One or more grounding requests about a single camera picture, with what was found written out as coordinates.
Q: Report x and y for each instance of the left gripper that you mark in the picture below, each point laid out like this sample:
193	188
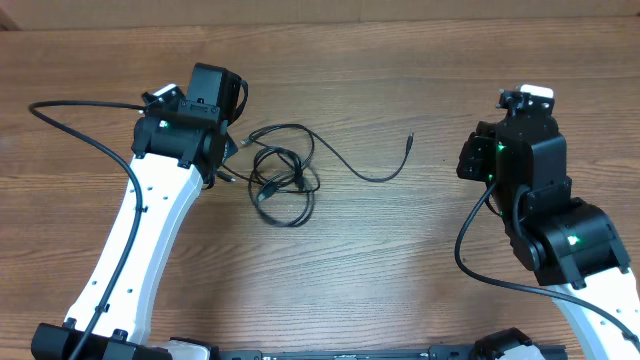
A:
233	146

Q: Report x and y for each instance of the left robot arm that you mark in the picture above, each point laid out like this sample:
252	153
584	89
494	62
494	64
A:
180	141

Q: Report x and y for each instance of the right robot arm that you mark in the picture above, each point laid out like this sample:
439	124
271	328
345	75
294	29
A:
572	247

